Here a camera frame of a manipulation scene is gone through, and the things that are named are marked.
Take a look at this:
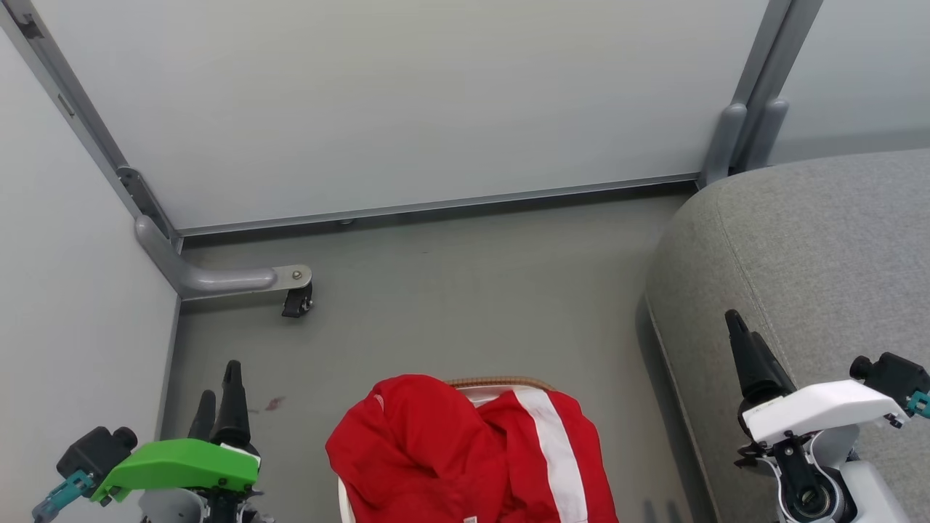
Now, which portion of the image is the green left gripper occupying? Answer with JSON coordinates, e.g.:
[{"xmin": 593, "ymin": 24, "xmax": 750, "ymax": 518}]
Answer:
[{"xmin": 89, "ymin": 360, "xmax": 261, "ymax": 503}]

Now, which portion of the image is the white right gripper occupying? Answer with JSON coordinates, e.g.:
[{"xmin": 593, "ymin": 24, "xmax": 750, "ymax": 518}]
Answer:
[{"xmin": 725, "ymin": 310, "xmax": 910, "ymax": 445}]

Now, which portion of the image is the red white jacket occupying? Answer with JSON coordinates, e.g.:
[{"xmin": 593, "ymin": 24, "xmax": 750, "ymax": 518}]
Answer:
[{"xmin": 325, "ymin": 374, "xmax": 620, "ymax": 523}]

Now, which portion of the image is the grey fabric sofa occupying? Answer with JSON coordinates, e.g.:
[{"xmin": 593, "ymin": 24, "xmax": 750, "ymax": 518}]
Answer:
[{"xmin": 645, "ymin": 149, "xmax": 930, "ymax": 523}]

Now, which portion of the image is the grey partition foot tube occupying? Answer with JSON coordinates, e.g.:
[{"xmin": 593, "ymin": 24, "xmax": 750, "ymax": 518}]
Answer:
[{"xmin": 134, "ymin": 216, "xmax": 313, "ymax": 301}]

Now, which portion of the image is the black caster wheel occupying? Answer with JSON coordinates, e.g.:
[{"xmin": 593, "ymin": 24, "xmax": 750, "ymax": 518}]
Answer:
[{"xmin": 282, "ymin": 283, "xmax": 315, "ymax": 319}]

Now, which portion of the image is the white laundry basket brown rim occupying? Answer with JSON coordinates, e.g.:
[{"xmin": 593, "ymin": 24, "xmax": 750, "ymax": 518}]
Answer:
[{"xmin": 338, "ymin": 376, "xmax": 559, "ymax": 523}]

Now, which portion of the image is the grey double partition post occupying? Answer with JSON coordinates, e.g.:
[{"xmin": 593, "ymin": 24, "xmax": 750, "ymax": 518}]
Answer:
[{"xmin": 699, "ymin": 0, "xmax": 825, "ymax": 187}]

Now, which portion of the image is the grey partition bottom rail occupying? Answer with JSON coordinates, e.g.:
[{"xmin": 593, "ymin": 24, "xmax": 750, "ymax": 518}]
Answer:
[{"xmin": 177, "ymin": 173, "xmax": 700, "ymax": 238}]

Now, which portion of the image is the grey partition post with slots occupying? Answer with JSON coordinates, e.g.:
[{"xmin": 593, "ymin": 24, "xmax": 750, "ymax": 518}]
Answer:
[{"xmin": 0, "ymin": 0, "xmax": 182, "ymax": 248}]

